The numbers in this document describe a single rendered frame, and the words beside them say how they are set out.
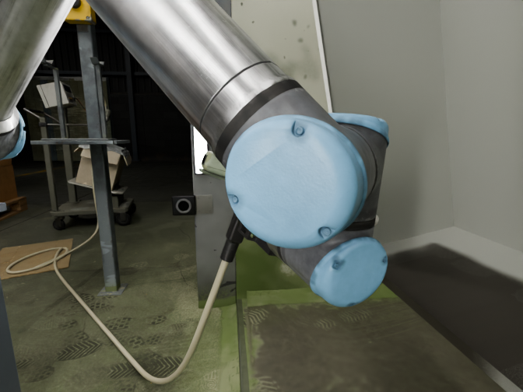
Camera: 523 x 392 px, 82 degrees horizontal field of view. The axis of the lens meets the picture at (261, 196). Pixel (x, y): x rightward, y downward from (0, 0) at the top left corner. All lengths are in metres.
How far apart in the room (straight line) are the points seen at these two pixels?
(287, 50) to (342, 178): 1.23
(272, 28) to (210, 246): 0.97
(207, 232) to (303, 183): 1.23
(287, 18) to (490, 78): 0.81
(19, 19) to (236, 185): 0.60
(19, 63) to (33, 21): 0.10
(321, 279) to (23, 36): 0.67
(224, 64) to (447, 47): 0.86
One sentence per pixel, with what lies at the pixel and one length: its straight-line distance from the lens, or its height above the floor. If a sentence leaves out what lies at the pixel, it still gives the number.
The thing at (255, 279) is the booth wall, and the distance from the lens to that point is 1.50.
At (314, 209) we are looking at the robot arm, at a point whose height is 0.77.
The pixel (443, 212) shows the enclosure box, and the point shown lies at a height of 0.58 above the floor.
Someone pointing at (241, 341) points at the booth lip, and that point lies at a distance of 1.28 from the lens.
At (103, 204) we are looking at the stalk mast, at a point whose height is 0.47.
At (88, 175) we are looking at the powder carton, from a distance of 3.02.
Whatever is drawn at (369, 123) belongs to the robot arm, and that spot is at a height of 0.82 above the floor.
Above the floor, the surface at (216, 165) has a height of 0.75.
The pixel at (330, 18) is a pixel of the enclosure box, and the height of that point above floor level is 1.10.
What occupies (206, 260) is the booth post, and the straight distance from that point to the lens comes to 1.45.
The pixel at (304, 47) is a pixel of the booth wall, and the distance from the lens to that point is 1.42.
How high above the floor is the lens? 0.81
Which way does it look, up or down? 11 degrees down
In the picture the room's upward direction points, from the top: straight up
